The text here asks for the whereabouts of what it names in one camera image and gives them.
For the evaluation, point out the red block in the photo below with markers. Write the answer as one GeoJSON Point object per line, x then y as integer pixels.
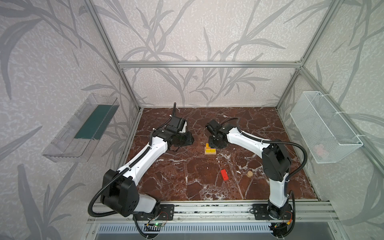
{"type": "Point", "coordinates": [224, 175]}

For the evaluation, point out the clear plastic wall bin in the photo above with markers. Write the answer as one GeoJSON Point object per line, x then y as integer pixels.
{"type": "Point", "coordinates": [79, 137]}

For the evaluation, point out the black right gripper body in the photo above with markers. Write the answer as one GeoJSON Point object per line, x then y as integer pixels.
{"type": "Point", "coordinates": [216, 142]}

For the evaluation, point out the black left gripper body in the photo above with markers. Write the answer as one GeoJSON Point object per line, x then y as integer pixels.
{"type": "Point", "coordinates": [183, 140]}

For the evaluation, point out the white wire mesh basket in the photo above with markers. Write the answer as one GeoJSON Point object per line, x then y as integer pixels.
{"type": "Point", "coordinates": [320, 123]}

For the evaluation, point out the natural wood long block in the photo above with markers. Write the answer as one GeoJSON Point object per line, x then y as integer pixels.
{"type": "Point", "coordinates": [210, 153]}

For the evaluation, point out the pink item in basket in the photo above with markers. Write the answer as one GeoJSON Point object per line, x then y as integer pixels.
{"type": "Point", "coordinates": [321, 151]}

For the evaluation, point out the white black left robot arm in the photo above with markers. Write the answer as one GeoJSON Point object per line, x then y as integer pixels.
{"type": "Point", "coordinates": [119, 193]}

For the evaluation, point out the aluminium frame horizontal bar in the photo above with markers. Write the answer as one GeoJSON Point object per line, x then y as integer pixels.
{"type": "Point", "coordinates": [207, 64]}

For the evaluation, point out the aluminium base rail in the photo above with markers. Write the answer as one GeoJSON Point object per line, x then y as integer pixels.
{"type": "Point", "coordinates": [242, 212]}

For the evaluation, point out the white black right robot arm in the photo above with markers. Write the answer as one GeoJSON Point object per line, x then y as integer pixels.
{"type": "Point", "coordinates": [276, 161]}

